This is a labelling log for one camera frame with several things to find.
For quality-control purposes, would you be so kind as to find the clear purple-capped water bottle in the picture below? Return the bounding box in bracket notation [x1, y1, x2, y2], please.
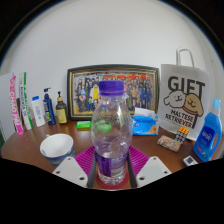
[90, 80, 133, 186]

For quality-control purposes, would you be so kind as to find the small green box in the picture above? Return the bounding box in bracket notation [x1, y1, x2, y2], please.
[75, 120, 92, 130]

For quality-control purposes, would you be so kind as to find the flat round red coaster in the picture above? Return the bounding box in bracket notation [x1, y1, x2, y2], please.
[92, 168, 130, 191]

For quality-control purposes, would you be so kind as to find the blue tissue pack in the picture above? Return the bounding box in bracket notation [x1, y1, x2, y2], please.
[131, 107, 160, 137]

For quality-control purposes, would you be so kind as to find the tall pink white box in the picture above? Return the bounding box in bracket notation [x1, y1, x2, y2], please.
[9, 75, 25, 136]

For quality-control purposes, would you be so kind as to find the blue patterned white mug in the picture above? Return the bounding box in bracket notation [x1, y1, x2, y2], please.
[39, 133, 76, 168]

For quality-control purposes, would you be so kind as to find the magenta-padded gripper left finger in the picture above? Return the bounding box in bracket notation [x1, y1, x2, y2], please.
[52, 145, 98, 189]

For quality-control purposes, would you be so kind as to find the colourful puzzle cube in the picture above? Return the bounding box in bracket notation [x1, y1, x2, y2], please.
[174, 126, 190, 145]

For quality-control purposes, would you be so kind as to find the white paper gift bag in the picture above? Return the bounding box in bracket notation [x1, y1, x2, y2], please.
[157, 47, 212, 132]

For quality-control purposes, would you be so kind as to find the tall white green box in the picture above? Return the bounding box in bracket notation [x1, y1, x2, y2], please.
[18, 71, 34, 131]

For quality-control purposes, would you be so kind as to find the small patterned pouch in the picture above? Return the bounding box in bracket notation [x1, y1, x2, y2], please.
[156, 134, 182, 153]

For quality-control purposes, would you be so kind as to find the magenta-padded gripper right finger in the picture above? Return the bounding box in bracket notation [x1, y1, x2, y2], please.
[127, 145, 173, 189]

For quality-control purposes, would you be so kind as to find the framed group picture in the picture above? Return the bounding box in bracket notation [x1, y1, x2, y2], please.
[66, 64, 160, 121]

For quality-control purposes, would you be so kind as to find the blue detergent bottle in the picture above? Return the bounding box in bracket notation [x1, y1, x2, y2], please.
[192, 97, 223, 163]

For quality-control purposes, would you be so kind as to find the white blue-capped lotion bottle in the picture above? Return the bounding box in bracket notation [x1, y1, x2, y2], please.
[31, 95, 47, 128]

